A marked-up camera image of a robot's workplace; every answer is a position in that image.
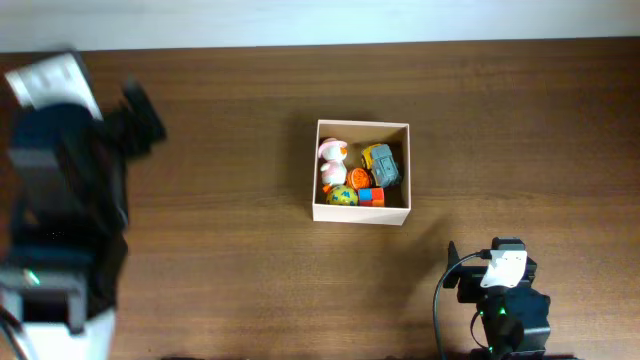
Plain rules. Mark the yellow ball blue letters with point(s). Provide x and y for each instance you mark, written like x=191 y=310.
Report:
x=342 y=195

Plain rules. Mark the white duck toy pink hat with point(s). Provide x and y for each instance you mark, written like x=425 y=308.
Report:
x=333 y=171

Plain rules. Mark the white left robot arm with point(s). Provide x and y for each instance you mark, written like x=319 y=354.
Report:
x=67 y=248

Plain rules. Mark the grey yellow toy truck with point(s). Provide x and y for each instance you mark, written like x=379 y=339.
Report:
x=379 y=161

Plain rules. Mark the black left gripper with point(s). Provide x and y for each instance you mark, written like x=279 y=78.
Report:
x=152 y=124

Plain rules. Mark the orange lattice ball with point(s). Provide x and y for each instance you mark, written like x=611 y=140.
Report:
x=358 y=178

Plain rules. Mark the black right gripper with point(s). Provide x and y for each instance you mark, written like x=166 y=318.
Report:
x=471 y=279

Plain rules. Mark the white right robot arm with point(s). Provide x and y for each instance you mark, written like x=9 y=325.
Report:
x=515 y=321

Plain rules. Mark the multicolour puzzle cube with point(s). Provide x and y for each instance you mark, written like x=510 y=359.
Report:
x=371 y=197

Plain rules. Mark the white cardboard box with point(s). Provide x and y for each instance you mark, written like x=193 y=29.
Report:
x=358 y=135

